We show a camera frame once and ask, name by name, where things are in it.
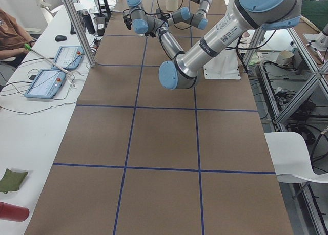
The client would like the teach pendant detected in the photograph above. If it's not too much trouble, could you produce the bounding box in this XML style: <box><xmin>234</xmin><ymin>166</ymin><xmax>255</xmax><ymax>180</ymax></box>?
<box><xmin>24</xmin><ymin>69</ymin><xmax>66</xmax><ymax>99</ymax></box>
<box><xmin>54</xmin><ymin>46</ymin><xmax>84</xmax><ymax>70</ymax></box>

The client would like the person in brown shirt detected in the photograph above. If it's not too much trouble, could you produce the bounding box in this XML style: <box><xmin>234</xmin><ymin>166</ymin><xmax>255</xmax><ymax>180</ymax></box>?
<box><xmin>1</xmin><ymin>9</ymin><xmax>36</xmax><ymax>68</ymax></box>

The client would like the black computer mouse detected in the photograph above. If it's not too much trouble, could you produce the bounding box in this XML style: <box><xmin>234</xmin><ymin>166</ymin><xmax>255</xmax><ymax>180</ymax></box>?
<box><xmin>55</xmin><ymin>35</ymin><xmax>67</xmax><ymax>42</ymax></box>

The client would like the black drink bottle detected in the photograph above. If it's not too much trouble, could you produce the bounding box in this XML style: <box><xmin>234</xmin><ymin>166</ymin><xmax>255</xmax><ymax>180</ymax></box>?
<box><xmin>81</xmin><ymin>9</ymin><xmax>95</xmax><ymax>34</ymax></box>

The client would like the green pouch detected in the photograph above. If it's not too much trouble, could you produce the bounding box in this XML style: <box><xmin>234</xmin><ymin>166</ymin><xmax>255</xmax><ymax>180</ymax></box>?
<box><xmin>1</xmin><ymin>169</ymin><xmax>28</xmax><ymax>194</ymax></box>

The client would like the lower teach pendant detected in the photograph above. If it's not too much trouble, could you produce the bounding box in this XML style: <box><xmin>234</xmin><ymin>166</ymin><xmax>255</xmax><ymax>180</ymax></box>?
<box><xmin>24</xmin><ymin>69</ymin><xmax>66</xmax><ymax>99</ymax></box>

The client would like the aluminium frame post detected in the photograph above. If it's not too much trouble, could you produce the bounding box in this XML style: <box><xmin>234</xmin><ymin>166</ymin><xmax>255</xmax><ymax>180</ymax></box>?
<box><xmin>62</xmin><ymin>0</ymin><xmax>96</xmax><ymax>67</ymax></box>

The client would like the upper teach pendant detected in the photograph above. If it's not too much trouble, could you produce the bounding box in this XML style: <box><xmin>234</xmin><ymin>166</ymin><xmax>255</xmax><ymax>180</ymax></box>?
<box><xmin>54</xmin><ymin>46</ymin><xmax>84</xmax><ymax>70</ymax></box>

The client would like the white chair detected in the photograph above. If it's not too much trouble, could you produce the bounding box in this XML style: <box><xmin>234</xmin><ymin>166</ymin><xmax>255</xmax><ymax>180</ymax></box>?
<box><xmin>264</xmin><ymin>132</ymin><xmax>327</xmax><ymax>184</ymax></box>

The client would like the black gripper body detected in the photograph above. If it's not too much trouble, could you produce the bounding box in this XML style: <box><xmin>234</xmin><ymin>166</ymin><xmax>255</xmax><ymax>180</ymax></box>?
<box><xmin>122</xmin><ymin>9</ymin><xmax>132</xmax><ymax>30</ymax></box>

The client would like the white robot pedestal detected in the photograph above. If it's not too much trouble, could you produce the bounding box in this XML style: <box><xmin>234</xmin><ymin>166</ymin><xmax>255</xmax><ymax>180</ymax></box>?
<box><xmin>203</xmin><ymin>49</ymin><xmax>241</xmax><ymax>80</ymax></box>

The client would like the red bottle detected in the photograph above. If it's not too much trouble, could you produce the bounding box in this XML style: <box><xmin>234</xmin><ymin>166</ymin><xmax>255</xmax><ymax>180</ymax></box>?
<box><xmin>1</xmin><ymin>202</ymin><xmax>30</xmax><ymax>222</ymax></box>

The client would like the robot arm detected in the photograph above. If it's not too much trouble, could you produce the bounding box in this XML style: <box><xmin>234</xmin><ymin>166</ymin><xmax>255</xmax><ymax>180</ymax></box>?
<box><xmin>167</xmin><ymin>0</ymin><xmax>212</xmax><ymax>30</ymax></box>
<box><xmin>124</xmin><ymin>0</ymin><xmax>302</xmax><ymax>89</ymax></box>

